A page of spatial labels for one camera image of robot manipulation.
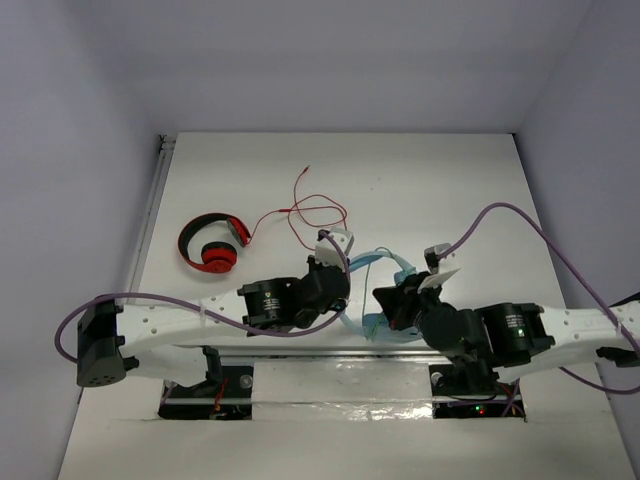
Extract light blue headphones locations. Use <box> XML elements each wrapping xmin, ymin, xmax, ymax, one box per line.
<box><xmin>340</xmin><ymin>246</ymin><xmax>422</xmax><ymax>344</ymax></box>

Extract green headphone cable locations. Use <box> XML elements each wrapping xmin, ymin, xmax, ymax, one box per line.
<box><xmin>362</xmin><ymin>247</ymin><xmax>401</xmax><ymax>341</ymax></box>

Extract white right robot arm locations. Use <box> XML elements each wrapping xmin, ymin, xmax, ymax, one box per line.
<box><xmin>373</xmin><ymin>272</ymin><xmax>639</xmax><ymax>393</ymax></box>

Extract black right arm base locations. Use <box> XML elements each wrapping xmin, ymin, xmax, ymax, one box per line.
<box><xmin>429</xmin><ymin>357</ymin><xmax>527</xmax><ymax>421</ymax></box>

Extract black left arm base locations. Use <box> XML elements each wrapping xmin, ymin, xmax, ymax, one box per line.
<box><xmin>158</xmin><ymin>347</ymin><xmax>254</xmax><ymax>421</ymax></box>

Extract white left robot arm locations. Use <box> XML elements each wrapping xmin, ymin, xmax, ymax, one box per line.
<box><xmin>76</xmin><ymin>257</ymin><xmax>350</xmax><ymax>394</ymax></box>

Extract red and black headphones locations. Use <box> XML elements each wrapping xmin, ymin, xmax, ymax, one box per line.
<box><xmin>177</xmin><ymin>213</ymin><xmax>252</xmax><ymax>274</ymax></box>

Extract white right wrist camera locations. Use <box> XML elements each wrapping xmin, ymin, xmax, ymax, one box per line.
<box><xmin>418</xmin><ymin>243</ymin><xmax>460</xmax><ymax>292</ymax></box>

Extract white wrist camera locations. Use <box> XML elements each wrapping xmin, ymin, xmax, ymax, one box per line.
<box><xmin>418</xmin><ymin>243</ymin><xmax>460</xmax><ymax>292</ymax></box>
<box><xmin>313</xmin><ymin>227</ymin><xmax>354</xmax><ymax>272</ymax></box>

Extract aluminium rail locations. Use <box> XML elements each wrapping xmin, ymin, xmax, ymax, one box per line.
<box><xmin>217</xmin><ymin>346</ymin><xmax>444</xmax><ymax>358</ymax></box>

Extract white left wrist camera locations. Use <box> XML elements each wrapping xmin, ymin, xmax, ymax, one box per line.
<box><xmin>313</xmin><ymin>227</ymin><xmax>354</xmax><ymax>272</ymax></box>

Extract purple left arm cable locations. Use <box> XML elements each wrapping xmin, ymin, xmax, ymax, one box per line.
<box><xmin>54</xmin><ymin>229</ymin><xmax>351</xmax><ymax>362</ymax></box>

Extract red headphone cable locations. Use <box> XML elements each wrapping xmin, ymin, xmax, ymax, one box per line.
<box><xmin>247</xmin><ymin>166</ymin><xmax>350</xmax><ymax>253</ymax></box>

